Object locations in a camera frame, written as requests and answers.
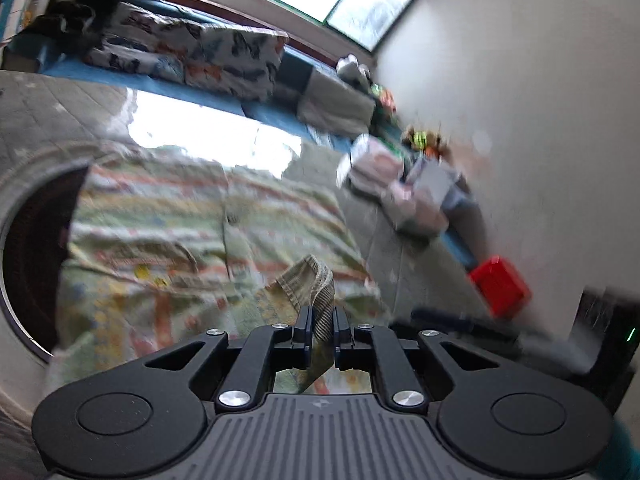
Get white plush toy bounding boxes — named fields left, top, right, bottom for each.
left=336, top=54, right=372, bottom=91

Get large butterfly print pillow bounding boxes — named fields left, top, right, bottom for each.
left=183, top=24, right=288, bottom=102

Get grey striped cushion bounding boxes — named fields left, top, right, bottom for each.
left=296, top=68, right=375, bottom=139

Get round black induction cooktop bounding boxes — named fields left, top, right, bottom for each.
left=1, top=166, right=88, bottom=363

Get colourful patterned children's shirt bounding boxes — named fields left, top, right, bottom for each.
left=44, top=150, right=390, bottom=394

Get red plastic stool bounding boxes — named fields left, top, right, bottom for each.
left=469, top=256, right=532, bottom=321

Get low butterfly print pillow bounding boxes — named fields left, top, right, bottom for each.
left=84, top=2, right=203, bottom=84

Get pink wrapped tissue pack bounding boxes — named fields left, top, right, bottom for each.
left=336, top=134, right=405, bottom=200

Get blue white small cabinet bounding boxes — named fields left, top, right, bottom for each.
left=0, top=0, right=30, bottom=48

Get yellow green plush toy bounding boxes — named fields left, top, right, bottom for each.
left=400, top=127, right=449, bottom=159

